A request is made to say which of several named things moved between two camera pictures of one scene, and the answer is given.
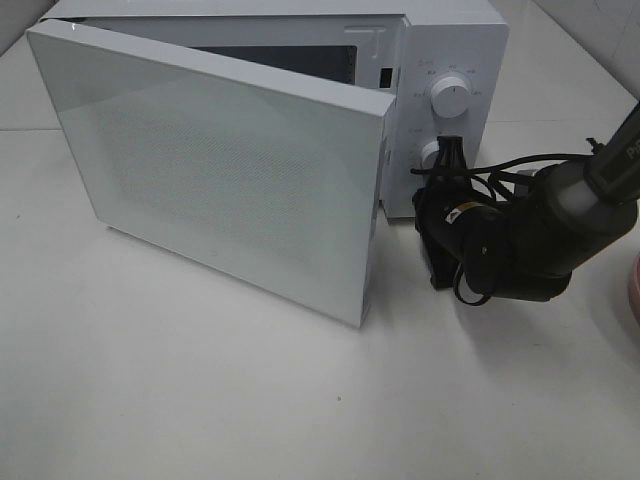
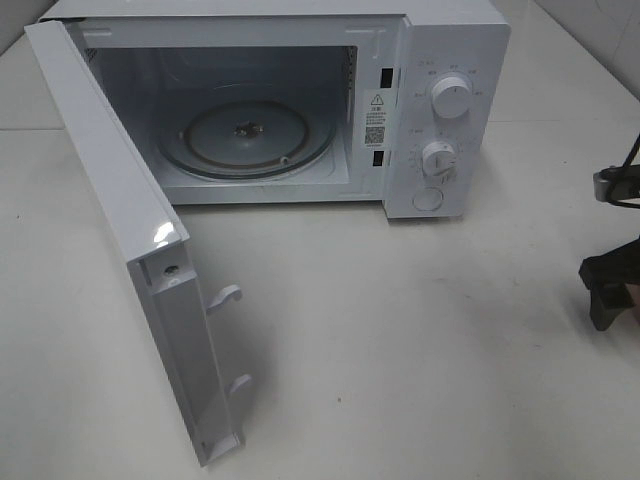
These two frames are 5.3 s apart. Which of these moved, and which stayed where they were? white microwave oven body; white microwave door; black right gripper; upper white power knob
Moved: black right gripper; white microwave door
Stayed: upper white power knob; white microwave oven body
